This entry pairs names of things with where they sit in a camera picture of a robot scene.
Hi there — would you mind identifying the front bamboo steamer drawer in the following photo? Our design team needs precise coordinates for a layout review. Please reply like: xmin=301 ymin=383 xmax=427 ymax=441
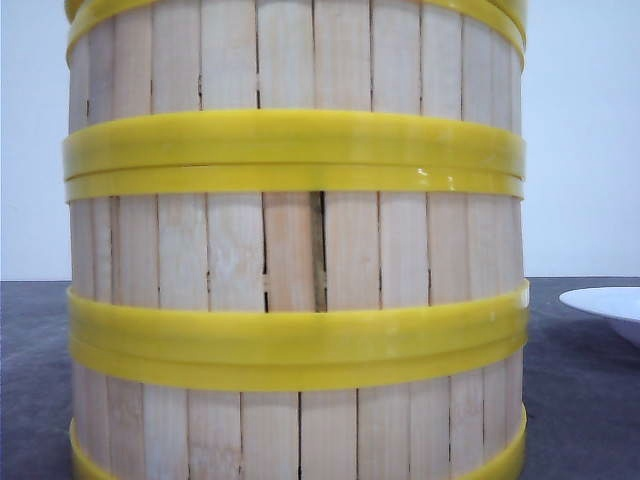
xmin=72 ymin=353 xmax=523 ymax=479

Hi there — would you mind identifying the white plate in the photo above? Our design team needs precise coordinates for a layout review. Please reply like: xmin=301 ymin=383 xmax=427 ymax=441
xmin=559 ymin=286 xmax=640 ymax=347

